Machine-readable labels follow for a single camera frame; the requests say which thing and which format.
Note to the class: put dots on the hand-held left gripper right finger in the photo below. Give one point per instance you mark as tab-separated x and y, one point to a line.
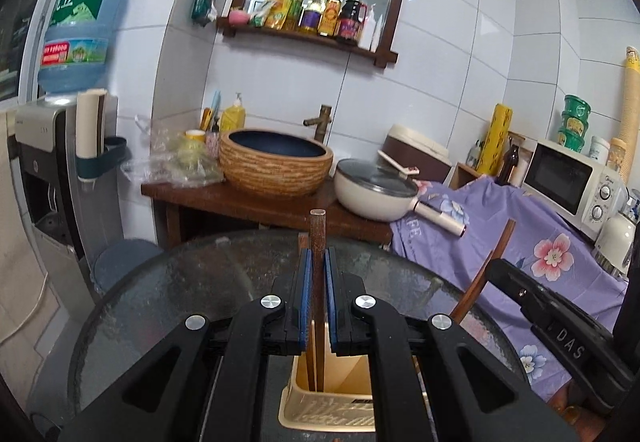
331	302

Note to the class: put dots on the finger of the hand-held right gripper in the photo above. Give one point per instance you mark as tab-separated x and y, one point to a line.
520	294

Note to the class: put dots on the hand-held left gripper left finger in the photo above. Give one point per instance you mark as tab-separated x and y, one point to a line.
306	302

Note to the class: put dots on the cream perforated utensil holder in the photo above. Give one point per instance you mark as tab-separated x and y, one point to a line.
345	372

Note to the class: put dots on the purple floral cloth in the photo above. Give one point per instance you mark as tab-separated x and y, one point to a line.
475	242

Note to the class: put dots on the cream pan with glass lid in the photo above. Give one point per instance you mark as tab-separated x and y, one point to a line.
370	197

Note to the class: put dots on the white kettle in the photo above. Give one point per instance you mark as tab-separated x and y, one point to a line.
617	237

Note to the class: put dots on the white canister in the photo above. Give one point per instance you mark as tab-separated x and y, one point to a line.
522	171

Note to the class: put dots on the white microwave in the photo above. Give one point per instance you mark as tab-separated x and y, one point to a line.
555	177

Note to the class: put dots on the wooden washstand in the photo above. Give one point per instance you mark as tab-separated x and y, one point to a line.
225	207

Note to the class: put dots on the brown glass bottle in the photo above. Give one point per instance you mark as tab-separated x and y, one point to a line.
507	169

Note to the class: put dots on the round glass table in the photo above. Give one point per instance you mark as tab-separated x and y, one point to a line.
175	302

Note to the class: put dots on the wooden box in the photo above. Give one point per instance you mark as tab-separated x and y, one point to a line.
462	174

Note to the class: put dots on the woven pattern wash basin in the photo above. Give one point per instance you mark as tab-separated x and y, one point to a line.
275	171

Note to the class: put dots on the small clear bottle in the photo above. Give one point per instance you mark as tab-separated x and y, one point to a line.
474	154

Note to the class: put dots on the white rice paddle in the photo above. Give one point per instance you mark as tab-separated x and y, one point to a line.
395	162

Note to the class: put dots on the yellow roll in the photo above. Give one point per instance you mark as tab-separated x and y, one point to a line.
495	136

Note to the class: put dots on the white tub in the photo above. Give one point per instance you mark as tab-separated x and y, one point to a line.
598	149

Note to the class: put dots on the yellow jar with cream lid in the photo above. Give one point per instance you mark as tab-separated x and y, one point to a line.
617	159

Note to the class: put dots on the brown white rice cooker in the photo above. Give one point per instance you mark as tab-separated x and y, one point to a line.
420	151

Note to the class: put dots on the brass faucet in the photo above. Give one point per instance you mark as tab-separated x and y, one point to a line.
322	121

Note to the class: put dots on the pink floral cup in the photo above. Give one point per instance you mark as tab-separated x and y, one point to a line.
213	144

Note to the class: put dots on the blue trash bin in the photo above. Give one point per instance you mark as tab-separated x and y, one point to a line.
125	262

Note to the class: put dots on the yellow soap dispenser bottle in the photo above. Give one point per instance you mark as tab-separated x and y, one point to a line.
232	119

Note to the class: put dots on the small dark pump bottle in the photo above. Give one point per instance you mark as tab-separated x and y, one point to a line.
215	125

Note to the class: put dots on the clear plastic bag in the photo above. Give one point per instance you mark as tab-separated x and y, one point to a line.
165	161

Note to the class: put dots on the yellow cup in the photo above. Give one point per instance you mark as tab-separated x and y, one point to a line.
195	136

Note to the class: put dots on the orange brush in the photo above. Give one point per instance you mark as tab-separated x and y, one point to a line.
206	119

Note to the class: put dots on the beige tall roll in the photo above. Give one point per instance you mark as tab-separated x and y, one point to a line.
631	106

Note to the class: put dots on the blue toothbrush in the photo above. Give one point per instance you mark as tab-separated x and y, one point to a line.
215	101

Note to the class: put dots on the teal cup holder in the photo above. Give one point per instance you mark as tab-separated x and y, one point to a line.
107	159

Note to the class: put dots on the dark soy sauce bottle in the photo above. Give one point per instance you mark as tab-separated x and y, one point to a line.
350	21

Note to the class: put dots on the white paper cup stack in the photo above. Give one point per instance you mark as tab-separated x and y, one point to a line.
90	121

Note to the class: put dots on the yellow label bottle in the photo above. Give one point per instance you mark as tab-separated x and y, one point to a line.
331	19

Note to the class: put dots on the purple label bottle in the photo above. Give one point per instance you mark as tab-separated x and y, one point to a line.
311	16

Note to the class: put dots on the green white packet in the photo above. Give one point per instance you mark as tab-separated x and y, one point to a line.
259	15

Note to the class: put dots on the green oil bottle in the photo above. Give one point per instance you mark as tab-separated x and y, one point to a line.
295	11

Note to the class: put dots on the yellow packet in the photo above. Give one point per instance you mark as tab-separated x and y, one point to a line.
277	11

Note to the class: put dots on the pink bowl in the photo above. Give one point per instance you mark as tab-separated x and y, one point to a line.
239	17

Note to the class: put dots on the grey water dispenser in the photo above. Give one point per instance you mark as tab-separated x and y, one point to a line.
45	131

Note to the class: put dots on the blue water jug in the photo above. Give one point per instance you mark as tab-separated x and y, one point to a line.
80	26

